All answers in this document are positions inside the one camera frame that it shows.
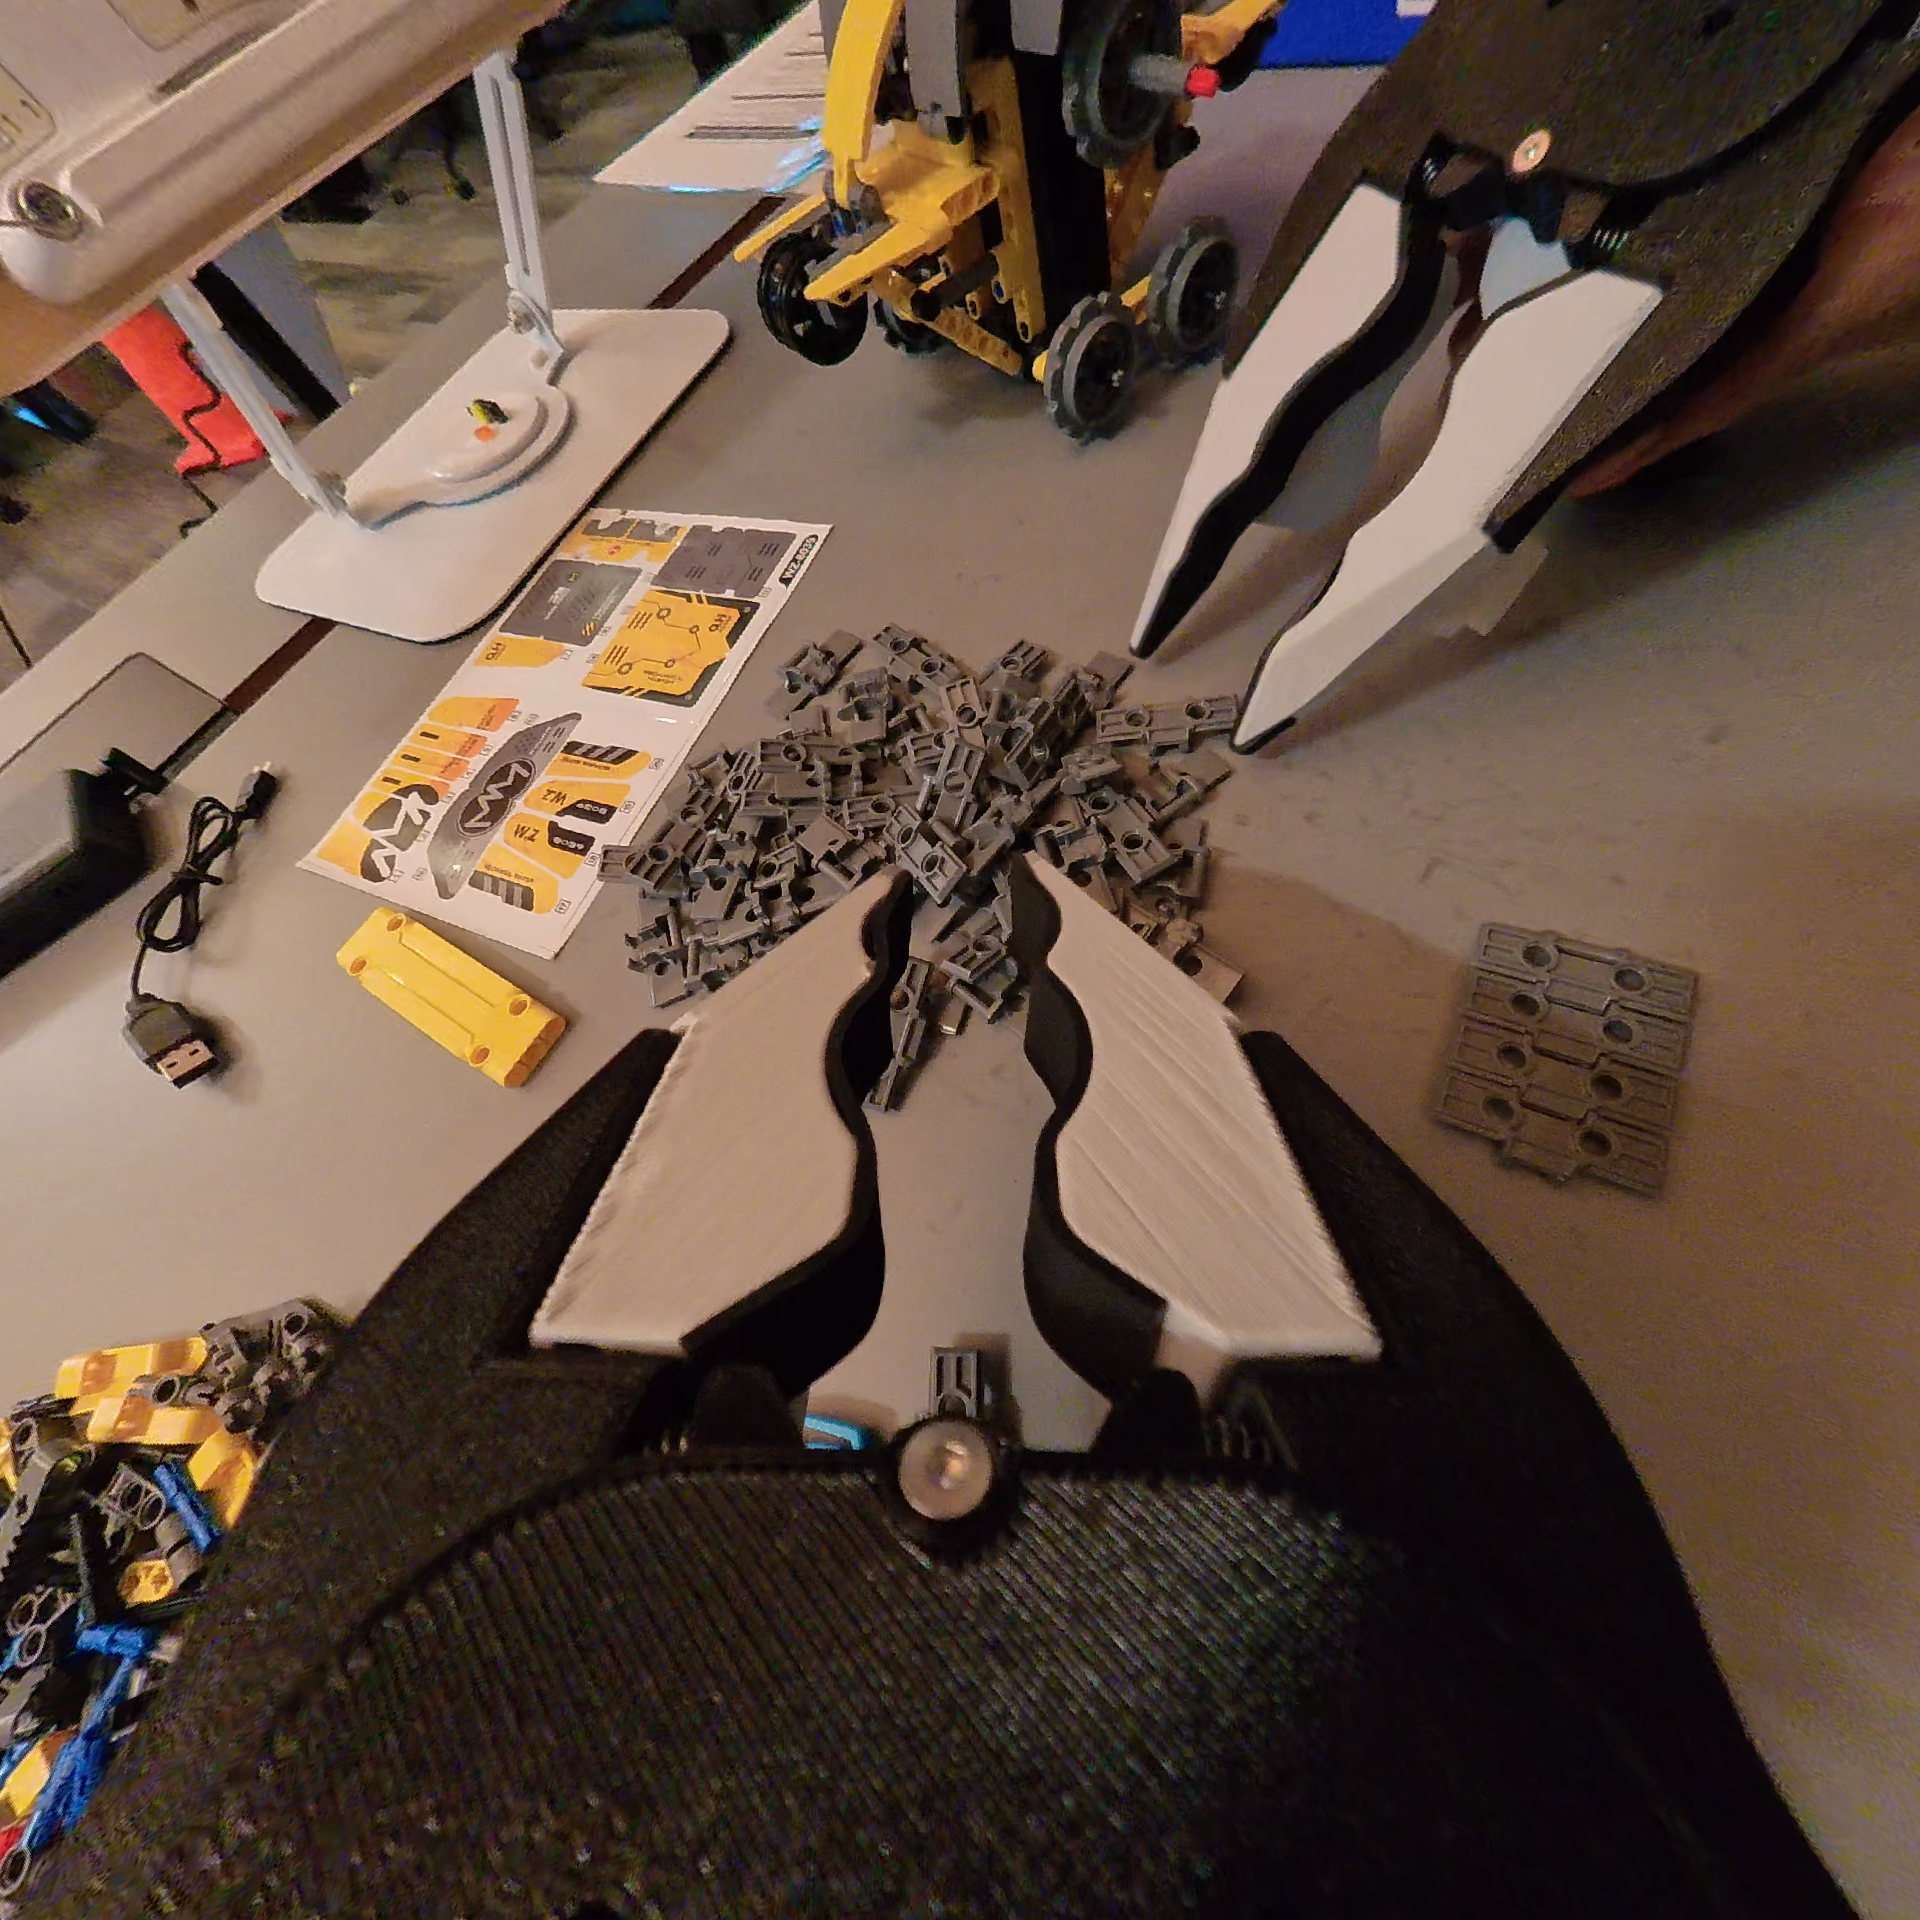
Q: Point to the blue plastic bin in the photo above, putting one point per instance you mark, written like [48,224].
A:
[1335,31]

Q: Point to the white printed paper sheet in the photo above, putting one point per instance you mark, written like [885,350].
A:
[735,121]

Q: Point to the assembled grey track strip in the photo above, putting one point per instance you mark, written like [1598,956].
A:
[1569,1051]

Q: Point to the yellow grey sticker sheet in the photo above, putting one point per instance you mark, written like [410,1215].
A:
[495,705]

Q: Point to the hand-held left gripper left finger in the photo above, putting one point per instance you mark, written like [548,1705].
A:
[720,1171]

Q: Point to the yellow brick panel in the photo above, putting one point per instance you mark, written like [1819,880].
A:
[451,999]

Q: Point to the person's right hand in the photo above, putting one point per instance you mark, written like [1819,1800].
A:
[1831,330]

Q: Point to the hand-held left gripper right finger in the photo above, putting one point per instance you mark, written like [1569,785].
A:
[1184,1171]

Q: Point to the pile of grey track links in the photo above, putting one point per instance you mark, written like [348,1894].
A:
[930,781]

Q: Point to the grey flat device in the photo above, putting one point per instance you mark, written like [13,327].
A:
[121,705]

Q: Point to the heap of mixed toy bricks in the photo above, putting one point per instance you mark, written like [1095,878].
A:
[134,1441]

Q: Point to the yellow black toy brick vehicle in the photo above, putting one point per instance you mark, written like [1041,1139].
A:
[975,195]

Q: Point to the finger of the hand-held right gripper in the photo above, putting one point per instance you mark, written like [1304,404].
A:
[1471,451]
[1290,344]

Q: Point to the white desk lamp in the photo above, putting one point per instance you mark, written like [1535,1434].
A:
[601,404]

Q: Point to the black power adapter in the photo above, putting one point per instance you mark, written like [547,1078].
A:
[61,855]

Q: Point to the orange plastic object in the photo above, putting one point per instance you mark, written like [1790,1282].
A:
[181,374]

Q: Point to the single grey track link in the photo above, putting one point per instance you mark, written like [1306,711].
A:
[961,1377]

